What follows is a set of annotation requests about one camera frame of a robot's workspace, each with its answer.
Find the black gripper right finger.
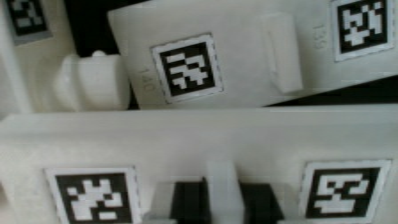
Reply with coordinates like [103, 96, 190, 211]
[240, 183, 284, 224]

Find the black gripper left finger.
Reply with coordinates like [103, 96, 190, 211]
[169, 180, 206, 224]

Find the white cabinet body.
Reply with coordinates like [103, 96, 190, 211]
[0, 105, 398, 224]

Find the white door panel with tag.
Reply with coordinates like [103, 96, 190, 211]
[108, 0, 398, 110]

